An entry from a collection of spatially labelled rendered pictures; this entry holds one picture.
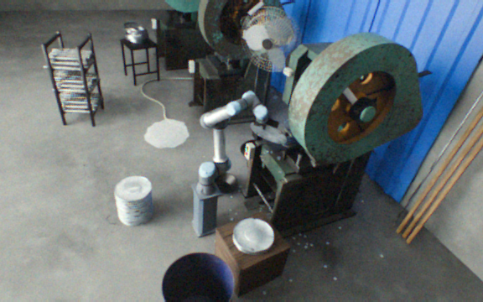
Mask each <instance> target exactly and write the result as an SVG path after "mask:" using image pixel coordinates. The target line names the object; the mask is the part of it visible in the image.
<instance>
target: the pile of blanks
mask: <svg viewBox="0 0 483 302"><path fill-rule="evenodd" d="M115 199H116V204H117V211H118V216H119V219H120V221H121V222H122V223H123V224H128V225H131V226H136V225H139V224H140V225H141V224H145V223H147V222H148V221H150V219H151V218H152V217H153V213H154V209H153V188H152V189H151V191H150V193H149V194H148V195H147V196H146V197H144V198H142V199H141V200H135V201H124V200H120V199H119V198H117V197H116V195H115Z"/></svg>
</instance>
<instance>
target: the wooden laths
mask: <svg viewBox="0 0 483 302"><path fill-rule="evenodd" d="M482 97H483V91H482V93H481V94H480V95H479V96H478V98H477V99H476V101H475V103H474V104H473V106H472V107H471V109H470V110H469V111H468V113H467V114H466V116H465V118H464V119H463V121H462V122H461V123H460V125H459V126H458V127H457V128H456V129H455V131H454V134H453V136H452V137H451V139H450V140H449V141H448V143H447V144H446V146H445V147H444V149H443V151H442V152H441V154H440V155H439V157H438V158H437V159H436V161H435V162H434V164H433V165H432V167H431V168H430V170H429V171H428V172H427V174H426V175H425V176H424V177H423V179H422V181H421V182H420V184H419V185H418V187H417V189H416V190H415V191H414V192H413V194H412V195H411V197H410V198H409V200H408V202H407V203H406V205H405V206H404V207H403V209H402V210H401V213H400V215H399V216H398V217H397V219H396V220H395V222H393V224H392V227H394V226H395V224H396V223H397V221H398V219H399V218H400V217H401V215H402V213H403V212H404V211H405V209H406V208H407V206H408V204H409V203H410V202H411V200H412V199H413V197H414V196H415V195H416V193H417V192H418V190H419V188H420V187H421V185H422V184H423V182H424V181H425V180H426V179H427V177H428V175H429V174H430V172H431V171H432V170H433V169H434V167H435V166H436V164H437V163H438V162H439V160H440V159H441V157H442V156H443V154H444V152H445V151H446V149H447V148H448V147H449V146H450V144H451V143H452V141H453V138H454V136H455V135H456V133H457V132H458V131H459V130H460V128H461V127H462V125H463V124H464V122H465V121H466V120H467V118H468V117H469V115H470V114H471V113H472V112H473V110H474V109H475V107H476V105H477V104H478V102H479V101H480V99H481V98H482ZM482 117H483V107H482V108H481V110H480V111H479V113H478V114H477V115H476V117H475V119H474V120H473V121H472V122H471V123H470V125H469V127H467V129H466V130H465V132H464V133H463V135H462V136H461V138H460V140H459V141H458V142H457V144H456V145H455V146H454V148H453V149H452V152H451V153H450V155H449V157H448V158H447V159H446V160H445V161H444V163H443V165H442V166H441V168H440V169H439V170H438V171H437V173H436V174H435V176H434V177H433V178H432V179H431V181H430V182H429V184H428V186H427V187H426V189H425V190H424V191H423V193H422V194H421V195H420V197H419V198H418V200H417V201H416V203H415V204H414V206H413V208H412V209H411V210H410V212H409V213H408V214H407V215H406V216H405V217H404V219H403V220H402V222H401V225H400V227H399V228H398V229H397V233H398V234H399V233H400V231H401V230H402V229H403V227H404V226H405V224H406V223H407V222H408V220H409V218H410V217H411V216H412V215H413V213H414V212H415V211H416V210H417V209H418V207H419V205H420V204H421V203H422V201H423V199H424V198H425V197H426V195H427V194H428V193H429V192H430V190H431V189H432V187H433V186H434V184H435V183H436V181H437V180H438V178H439V177H440V175H441V174H442V173H443V172H444V170H445V169H446V168H447V167H448V166H449V164H450V162H451V159H452V158H453V157H454V156H455V154H456V153H457V152H458V150H459V149H460V147H461V146H462V144H463V143H464V141H465V140H466V139H467V138H468V136H469V135H470V133H471V132H472V130H473V129H474V127H475V126H476V124H477V123H478V122H479V121H480V120H481V119H482ZM482 133H483V123H482V124H481V126H480V127H479V129H478V130H477V132H476V133H475V135H474V136H473V138H472V139H471V140H470V141H469V143H468V144H467V145H466V147H465V148H464V150H463V151H462V153H461V154H460V156H459V157H458V158H457V159H456V160H455V162H454V164H453V165H452V166H451V169H450V170H449V171H448V173H447V174H446V175H445V177H444V178H443V179H442V180H441V182H440V183H439V185H438V186H437V188H436V189H435V191H434V192H433V194H432V195H431V196H430V197H429V198H428V200H427V201H426V203H425V204H424V206H423V207H422V209H421V210H420V212H419V213H418V214H417V215H416V216H415V217H414V218H413V220H412V222H411V223H410V224H409V226H408V227H407V229H406V230H405V232H404V233H403V234H402V237H403V238H405V237H406V236H407V235H408V234H409V233H410V231H411V230H412V229H413V227H414V225H415V224H416V223H417V221H418V220H419V218H420V217H421V216H422V214H423V213H424V212H425V211H426V210H427V209H428V207H429V206H430V205H431V203H432V202H433V200H434V199H435V197H436V196H437V195H438V193H439V192H440V191H441V190H442V188H443V187H444V185H445V184H446V183H447V181H448V180H449V178H450V176H451V175H452V174H453V172H454V171H455V169H457V167H458V166H459V165H460V163H461V162H462V160H463V159H464V158H465V156H466V155H467V154H468V153H469V151H470V150H471V148H472V147H473V146H474V144H475V142H476V141H477V140H478V138H479V137H480V136H481V134H482ZM482 148H483V138H482V139H481V141H479V143H478V144H477V145H476V147H475V149H474V150H473V151H472V153H471V154H470V156H469V157H468V158H467V160H466V161H465V162H464V163H463V164H462V166H461V167H460V169H458V171H457V172H456V173H455V175H454V176H453V178H452V179H451V180H450V182H449V184H448V185H447V187H446V188H445V189H444V191H443V192H442V194H441V195H440V196H439V198H438V199H437V200H436V201H435V202H434V204H433V206H432V207H431V208H430V210H429V211H428V213H427V214H425V216H424V217H423V219H422V220H421V221H420V222H419V224H418V225H417V226H416V228H415V229H414V230H413V232H412V233H411V235H410V236H409V237H408V239H407V240H406V243H407V244H409V243H410V242H411V241H412V240H413V239H414V237H415V236H416V235H417V233H418V232H419V230H420V229H421V228H422V226H423V225H424V223H425V222H426V221H427V220H428V219H429V217H430V216H431V215H432V214H433V213H434V212H435V210H436V209H437V208H438V206H439V205H440V203H441V202H442V201H443V199H444V198H445V196H446V195H447V194H448V193H449V190H450V189H451V188H452V186H453V185H454V183H455V182H456V181H457V179H458V178H459V177H460V176H461V175H462V173H463V172H464V171H465V169H466V168H467V167H468V166H469V165H470V163H471V162H472V160H473V159H474V158H475V156H476V155H477V154H478V153H479V152H480V150H481V149H482Z"/></svg>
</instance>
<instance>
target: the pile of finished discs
mask: <svg viewBox="0 0 483 302"><path fill-rule="evenodd" d="M233 241H234V243H235V245H236V246H237V248H238V249H240V250H241V251H242V252H244V253H246V254H250V255H260V254H262V253H265V252H266V251H268V250H269V248H270V247H271V246H272V244H273V230H272V228H271V227H270V226H269V225H268V224H267V223H266V222H265V221H262V220H261V219H255V220H254V219H246V220H241V221H239V222H238V223H237V224H236V225H235V227H234V231H233Z"/></svg>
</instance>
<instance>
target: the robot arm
mask: <svg viewBox="0 0 483 302"><path fill-rule="evenodd" d="M248 109H251V110H252V112H253V113H254V114H255V117H254V120H255V122H254V126H256V127H260V128H262V130H265V129H266V126H269V127H271V128H278V124H279V122H277V121H274V120H272V119H270V118H267V109H266V107H264V106H263V105H262V103H261V102H260V100H259V99H258V98H257V96H256V95H255V93H254V92H253V91H248V92H246V93H245V94H244V95H243V97H242V99H239V100H237V101H234V102H230V103H229V104H227V105H226V106H224V107H220V108H216V109H215V110H213V111H211V112H207V113H206V114H204V115H203V116H202V117H201V119H200V124H201V126H202V127H203V128H205V129H214V143H215V156H214V158H213V161H214V162H213V163H211V162H209V163H208V162H206V163H203V164H202V165H201V166H200V181H199V183H198V185H197V191H198V193H199V194H201V195H205V196H208V195H213V194H214V193H215V191H216V185H215V182H214V178H215V177H216V176H218V175H221V174H224V173H226V172H227V171H228V170H230V168H231V161H230V159H229V158H228V157H227V156H226V132H225V129H226V128H227V123H228V122H229V121H230V120H231V117H232V116H235V115H237V114H238V113H241V112H244V111H246V110H248Z"/></svg>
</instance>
